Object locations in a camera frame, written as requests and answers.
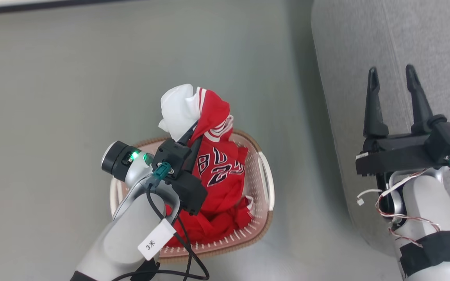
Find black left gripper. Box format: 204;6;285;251
153;121;203;181

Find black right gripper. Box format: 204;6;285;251
355;64;449;177

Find red basketball jersey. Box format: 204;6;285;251
158;84;249;219

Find red basketball shorts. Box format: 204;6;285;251
166;193;255;247

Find pink woven laundry basket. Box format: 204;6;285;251
109;129;276;264

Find grey fabric sofa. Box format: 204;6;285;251
311;0;450;259

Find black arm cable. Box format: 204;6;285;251
111;183;210;281

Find white and red thin wires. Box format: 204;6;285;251
356;169;441;249

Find white paper cable tag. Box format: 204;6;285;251
137;219;177;261

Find wall baseboard strip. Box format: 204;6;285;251
0;0;122;17

